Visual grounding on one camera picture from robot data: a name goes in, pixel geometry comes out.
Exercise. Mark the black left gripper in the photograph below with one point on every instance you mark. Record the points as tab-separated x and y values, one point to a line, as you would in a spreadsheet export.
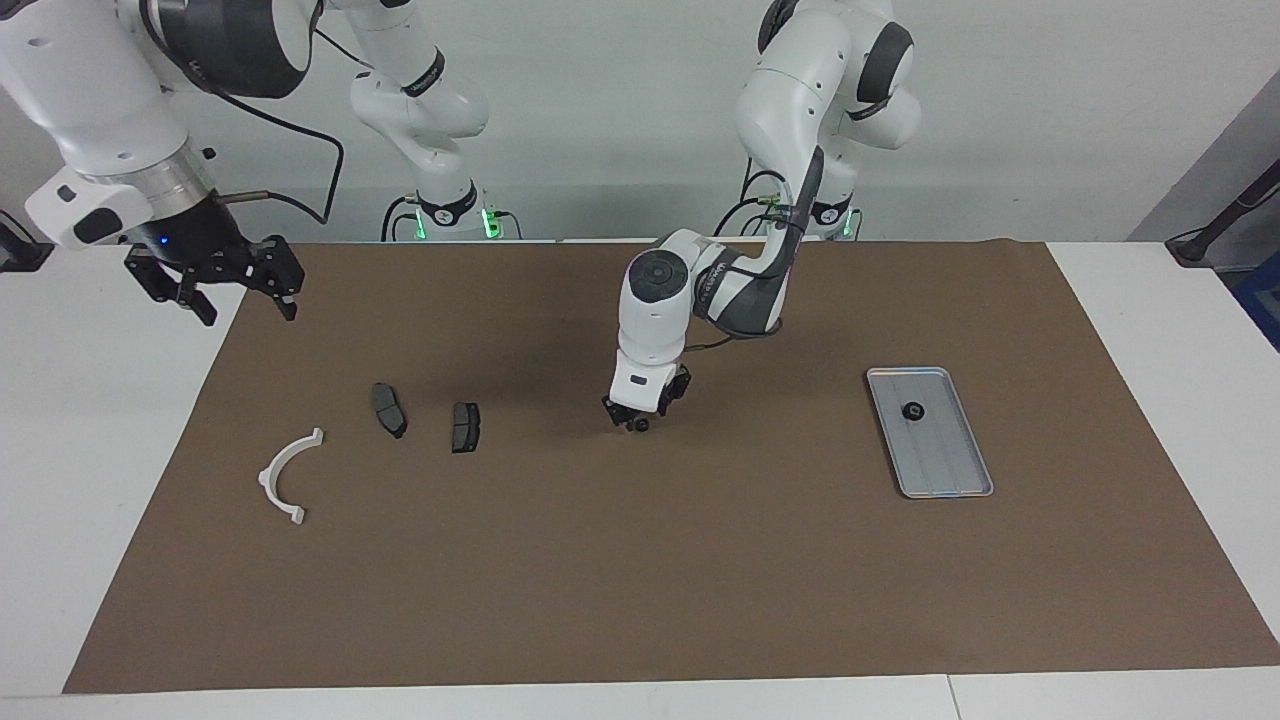
678	388

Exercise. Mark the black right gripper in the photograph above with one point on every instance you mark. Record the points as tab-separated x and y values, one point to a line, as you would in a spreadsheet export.
205	250

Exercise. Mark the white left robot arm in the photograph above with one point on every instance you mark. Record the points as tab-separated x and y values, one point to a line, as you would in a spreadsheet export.
790	100

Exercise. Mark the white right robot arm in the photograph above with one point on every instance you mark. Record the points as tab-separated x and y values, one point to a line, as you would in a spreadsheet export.
90	100

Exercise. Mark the grey metal tray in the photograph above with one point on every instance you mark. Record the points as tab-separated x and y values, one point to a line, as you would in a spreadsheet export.
940	460

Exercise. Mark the brown table mat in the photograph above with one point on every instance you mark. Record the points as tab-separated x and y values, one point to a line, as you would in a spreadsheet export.
640	560

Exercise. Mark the short rectangular grey brake pad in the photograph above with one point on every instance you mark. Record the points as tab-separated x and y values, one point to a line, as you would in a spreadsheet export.
465	428

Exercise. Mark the long curved grey brake pad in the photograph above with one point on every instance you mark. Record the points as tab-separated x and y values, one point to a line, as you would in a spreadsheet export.
388	408

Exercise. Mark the black table clamp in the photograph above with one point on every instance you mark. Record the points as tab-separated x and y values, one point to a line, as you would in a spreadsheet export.
18	260

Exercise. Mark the black angled stand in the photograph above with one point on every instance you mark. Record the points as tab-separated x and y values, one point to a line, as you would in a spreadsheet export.
1195	245

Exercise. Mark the blue object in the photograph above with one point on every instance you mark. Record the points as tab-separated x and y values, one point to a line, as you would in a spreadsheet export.
1262	300

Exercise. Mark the white semicircular plastic bracket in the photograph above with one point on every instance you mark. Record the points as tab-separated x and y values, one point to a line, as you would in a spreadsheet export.
268	480

